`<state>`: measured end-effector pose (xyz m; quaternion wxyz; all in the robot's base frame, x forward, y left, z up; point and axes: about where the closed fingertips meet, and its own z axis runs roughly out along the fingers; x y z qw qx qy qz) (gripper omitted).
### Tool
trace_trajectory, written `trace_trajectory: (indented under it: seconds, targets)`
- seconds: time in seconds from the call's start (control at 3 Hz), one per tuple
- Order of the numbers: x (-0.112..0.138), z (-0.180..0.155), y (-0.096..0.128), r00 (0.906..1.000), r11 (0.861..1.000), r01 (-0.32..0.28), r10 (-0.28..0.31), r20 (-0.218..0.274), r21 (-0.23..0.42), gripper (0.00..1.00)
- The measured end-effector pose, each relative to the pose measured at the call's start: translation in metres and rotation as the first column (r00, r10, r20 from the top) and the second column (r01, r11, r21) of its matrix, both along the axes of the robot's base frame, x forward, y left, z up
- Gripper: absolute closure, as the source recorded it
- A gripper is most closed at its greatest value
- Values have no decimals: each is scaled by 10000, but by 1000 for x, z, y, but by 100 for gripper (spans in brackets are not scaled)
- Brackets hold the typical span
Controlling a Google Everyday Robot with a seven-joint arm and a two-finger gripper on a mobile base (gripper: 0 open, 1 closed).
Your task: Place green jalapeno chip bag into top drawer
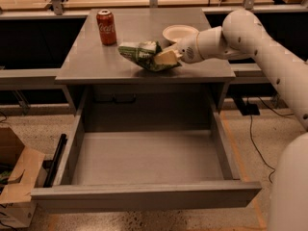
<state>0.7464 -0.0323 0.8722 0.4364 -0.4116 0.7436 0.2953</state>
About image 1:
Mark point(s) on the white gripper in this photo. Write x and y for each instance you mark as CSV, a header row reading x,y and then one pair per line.
x,y
188,49

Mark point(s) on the green jalapeno chip bag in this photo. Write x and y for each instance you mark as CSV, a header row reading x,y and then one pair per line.
x,y
143,53

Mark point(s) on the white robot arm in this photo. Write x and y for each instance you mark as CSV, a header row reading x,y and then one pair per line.
x,y
242,34

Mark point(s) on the grey cabinet with top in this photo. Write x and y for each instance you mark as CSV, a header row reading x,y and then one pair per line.
x,y
139,34

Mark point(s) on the open grey top drawer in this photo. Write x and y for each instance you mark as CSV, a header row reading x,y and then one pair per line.
x,y
146,152

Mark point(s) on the white paper bowl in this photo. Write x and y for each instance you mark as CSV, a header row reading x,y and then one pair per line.
x,y
175,32

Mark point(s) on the red cola can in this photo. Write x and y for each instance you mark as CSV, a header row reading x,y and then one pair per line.
x,y
106,26

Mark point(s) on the black desk foot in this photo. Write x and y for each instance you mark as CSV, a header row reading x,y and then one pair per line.
x,y
245,107

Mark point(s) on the cardboard box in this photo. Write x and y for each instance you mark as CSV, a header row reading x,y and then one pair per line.
x,y
21,172

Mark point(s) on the grey metal rail frame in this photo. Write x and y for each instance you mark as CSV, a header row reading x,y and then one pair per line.
x,y
150,8

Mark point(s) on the black drawer slide rail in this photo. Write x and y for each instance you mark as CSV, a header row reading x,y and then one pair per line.
x,y
52,165

